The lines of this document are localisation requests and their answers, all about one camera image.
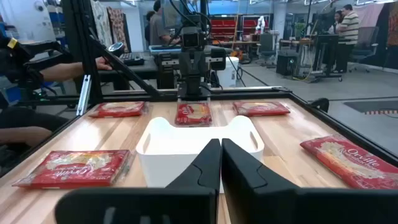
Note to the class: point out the yellow tag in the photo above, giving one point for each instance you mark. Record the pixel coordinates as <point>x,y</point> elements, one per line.
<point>12,43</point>

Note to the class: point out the black monitor on stand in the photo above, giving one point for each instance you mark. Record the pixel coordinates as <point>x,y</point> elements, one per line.
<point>325,20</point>

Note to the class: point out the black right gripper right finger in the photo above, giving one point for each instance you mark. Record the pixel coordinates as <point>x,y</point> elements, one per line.
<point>280,205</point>

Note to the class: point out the red storage shelving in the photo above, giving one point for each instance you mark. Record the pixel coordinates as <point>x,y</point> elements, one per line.
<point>224,28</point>

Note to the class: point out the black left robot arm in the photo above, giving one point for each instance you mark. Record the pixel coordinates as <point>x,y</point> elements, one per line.
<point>193,88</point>

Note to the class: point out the pink curtain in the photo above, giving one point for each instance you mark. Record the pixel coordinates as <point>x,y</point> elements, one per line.
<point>370,15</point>

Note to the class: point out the white bin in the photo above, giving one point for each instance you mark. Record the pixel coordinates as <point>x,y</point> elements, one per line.
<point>230,73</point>

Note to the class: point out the red-brown patterned hanging fabric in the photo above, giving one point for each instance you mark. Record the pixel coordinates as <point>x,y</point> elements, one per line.
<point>117,26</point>

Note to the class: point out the grey office chair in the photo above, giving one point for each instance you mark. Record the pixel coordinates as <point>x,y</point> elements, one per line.
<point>365,40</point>

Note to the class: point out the red Orville popcorn bag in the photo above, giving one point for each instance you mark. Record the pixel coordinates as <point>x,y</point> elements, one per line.
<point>192,113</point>
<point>119,109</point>
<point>351,161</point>
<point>74,169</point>
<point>261,109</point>

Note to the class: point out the person's forearm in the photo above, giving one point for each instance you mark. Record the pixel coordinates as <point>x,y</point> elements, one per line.
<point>68,71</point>

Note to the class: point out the black computer box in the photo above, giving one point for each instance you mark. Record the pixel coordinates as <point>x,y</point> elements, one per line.
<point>286,63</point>

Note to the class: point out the dark floor mat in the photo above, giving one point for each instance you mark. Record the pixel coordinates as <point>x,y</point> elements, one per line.
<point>370,105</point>

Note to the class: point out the white robot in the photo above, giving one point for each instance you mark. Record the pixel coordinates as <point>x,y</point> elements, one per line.
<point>260,23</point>

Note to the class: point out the white plastic basket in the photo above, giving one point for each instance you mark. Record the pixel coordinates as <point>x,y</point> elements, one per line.
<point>174,149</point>

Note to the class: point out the blue tray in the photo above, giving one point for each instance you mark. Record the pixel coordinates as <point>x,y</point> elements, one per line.
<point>161,48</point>

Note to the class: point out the person's hand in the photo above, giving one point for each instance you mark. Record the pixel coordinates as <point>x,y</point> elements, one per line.
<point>104,64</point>

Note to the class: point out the dark patterned hanging fabric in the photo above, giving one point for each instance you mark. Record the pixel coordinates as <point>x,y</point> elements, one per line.
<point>392,25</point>

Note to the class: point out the round black device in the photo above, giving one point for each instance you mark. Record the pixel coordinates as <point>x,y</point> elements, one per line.
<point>115,48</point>

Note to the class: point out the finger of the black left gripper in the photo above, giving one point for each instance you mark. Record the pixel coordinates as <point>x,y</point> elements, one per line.
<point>217,59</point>
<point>186,63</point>

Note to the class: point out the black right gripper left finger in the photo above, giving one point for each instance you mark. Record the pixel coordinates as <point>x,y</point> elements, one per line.
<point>186,205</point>

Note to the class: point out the black office chair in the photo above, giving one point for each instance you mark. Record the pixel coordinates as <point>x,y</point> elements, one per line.
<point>266,45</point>

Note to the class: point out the black desk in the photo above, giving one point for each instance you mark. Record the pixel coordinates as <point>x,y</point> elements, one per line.
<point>136,73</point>

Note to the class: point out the black keyboard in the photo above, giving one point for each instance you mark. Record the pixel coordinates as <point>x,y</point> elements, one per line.
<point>132,59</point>

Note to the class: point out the pale floral hanging fabric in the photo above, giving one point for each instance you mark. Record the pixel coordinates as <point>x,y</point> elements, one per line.
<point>101,25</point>

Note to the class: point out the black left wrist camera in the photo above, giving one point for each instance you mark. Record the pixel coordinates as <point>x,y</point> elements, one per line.
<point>190,39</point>

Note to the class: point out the person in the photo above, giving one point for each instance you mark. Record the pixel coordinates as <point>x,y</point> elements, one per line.
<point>25,137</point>
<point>349,28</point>
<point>158,28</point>
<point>148,31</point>
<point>337,20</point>

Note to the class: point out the silver aluminium bracket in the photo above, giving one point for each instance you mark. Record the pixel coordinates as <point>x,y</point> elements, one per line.
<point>84,95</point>

